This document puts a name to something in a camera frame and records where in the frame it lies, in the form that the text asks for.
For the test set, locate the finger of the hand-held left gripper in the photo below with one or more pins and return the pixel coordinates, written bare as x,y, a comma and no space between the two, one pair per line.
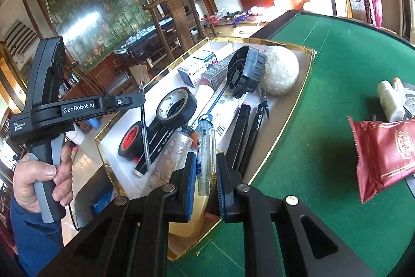
126,101

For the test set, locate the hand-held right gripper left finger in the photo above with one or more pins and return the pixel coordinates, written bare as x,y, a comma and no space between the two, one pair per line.
192,186

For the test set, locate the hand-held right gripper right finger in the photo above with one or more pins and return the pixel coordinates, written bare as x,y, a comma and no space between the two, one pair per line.
223,189

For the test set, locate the floral hand cream tube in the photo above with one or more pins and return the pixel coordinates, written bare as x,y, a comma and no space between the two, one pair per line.
175,150

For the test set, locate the long grey carton box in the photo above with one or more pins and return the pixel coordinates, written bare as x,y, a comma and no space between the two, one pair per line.
215,72

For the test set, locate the gold-edged white cardboard tray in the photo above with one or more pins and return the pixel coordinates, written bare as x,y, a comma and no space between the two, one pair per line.
282,111

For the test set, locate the white fluffy ball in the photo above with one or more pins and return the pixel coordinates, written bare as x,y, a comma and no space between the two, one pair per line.
278,69

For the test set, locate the large red foil packet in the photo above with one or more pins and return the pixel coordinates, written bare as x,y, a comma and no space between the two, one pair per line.
382,153

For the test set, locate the person's left forearm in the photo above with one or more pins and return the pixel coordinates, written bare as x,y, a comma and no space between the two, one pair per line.
35,241

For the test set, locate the person's left hand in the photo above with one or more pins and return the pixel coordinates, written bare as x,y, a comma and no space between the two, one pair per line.
26,179

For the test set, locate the low wooden armchair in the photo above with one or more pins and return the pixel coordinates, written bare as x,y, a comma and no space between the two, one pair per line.
113,82

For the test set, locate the white plastic bucket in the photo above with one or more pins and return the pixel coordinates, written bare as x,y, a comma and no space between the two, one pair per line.
77,136

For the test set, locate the blue plastic bottle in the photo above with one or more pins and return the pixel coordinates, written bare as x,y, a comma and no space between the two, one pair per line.
94,124

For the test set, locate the black marker with red ends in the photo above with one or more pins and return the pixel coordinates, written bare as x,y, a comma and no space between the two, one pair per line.
155,153

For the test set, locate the long black marker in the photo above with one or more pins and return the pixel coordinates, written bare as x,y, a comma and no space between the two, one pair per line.
165,140

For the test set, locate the black tape roll red core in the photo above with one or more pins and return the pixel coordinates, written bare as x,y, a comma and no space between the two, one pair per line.
129,157

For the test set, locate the dark game table with tiles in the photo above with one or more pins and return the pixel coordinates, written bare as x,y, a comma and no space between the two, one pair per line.
146,46

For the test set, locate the black pen with white print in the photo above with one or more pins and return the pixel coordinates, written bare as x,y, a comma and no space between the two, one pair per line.
259,124

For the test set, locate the blue white medicine box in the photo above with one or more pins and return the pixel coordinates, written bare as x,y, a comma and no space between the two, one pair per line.
194,69

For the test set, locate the long white blue box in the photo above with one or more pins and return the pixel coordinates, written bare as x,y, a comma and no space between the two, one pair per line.
227,111

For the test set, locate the white squeeze bottle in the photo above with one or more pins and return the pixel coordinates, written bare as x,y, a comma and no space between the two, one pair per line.
204,92

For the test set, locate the dark wooden armchair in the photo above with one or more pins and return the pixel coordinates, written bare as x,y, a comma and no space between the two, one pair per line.
178,14

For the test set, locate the large flower painting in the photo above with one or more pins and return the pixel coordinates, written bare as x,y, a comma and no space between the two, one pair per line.
90,4

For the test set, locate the small black fan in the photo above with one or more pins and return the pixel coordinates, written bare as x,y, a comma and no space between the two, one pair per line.
240,75

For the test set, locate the low wooden TV cabinet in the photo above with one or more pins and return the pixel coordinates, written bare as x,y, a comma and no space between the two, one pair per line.
227,28

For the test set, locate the pink plush toy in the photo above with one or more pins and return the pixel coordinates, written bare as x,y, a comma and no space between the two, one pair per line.
256,9

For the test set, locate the white plastic bottle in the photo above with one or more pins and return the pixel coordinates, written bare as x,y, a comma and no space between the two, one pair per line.
389,98

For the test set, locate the glue bottle with orange cap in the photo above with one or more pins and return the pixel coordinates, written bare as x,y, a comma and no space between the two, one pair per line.
396,82

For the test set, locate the striped wall hanging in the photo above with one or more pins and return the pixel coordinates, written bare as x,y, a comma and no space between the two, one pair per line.
19,33

